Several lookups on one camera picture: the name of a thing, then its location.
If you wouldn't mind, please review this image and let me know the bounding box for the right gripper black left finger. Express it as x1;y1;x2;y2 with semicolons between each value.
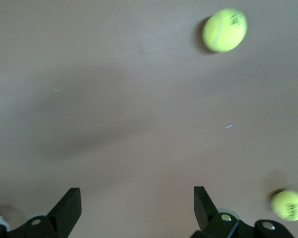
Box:
6;187;82;238

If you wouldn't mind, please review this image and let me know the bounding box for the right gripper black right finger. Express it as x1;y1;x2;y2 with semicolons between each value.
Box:
190;185;240;238

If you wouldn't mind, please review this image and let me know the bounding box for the yellow tennis ball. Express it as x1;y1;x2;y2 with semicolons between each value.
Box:
202;8;248;53
271;189;298;221

